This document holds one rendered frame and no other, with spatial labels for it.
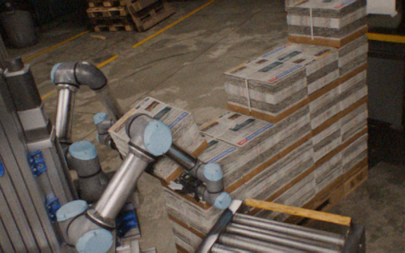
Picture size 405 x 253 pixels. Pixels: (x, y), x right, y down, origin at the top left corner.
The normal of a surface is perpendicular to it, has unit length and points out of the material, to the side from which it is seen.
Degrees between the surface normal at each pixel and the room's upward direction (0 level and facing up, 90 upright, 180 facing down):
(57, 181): 90
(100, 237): 95
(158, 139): 85
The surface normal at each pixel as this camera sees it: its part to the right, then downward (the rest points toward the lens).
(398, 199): -0.16, -0.88
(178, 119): -0.38, -0.74
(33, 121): 0.15, 0.42
